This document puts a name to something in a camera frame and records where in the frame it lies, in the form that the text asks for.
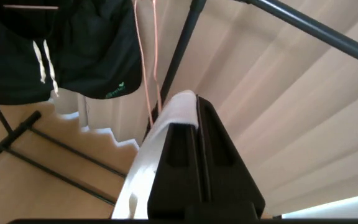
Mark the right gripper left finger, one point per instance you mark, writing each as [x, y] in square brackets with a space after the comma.
[172, 186]

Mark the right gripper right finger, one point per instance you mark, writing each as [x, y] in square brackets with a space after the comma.
[232, 186]

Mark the white garment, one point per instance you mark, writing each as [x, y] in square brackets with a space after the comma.
[179, 109]

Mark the pink clothes hanger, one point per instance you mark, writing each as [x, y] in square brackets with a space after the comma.
[30, 7]
[143, 62]

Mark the black shorts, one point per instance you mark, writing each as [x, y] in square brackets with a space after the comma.
[98, 56]

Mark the black clothes rack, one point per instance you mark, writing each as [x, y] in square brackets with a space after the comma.
[322, 31]

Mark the beige curtain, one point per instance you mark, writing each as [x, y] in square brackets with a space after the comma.
[291, 109]

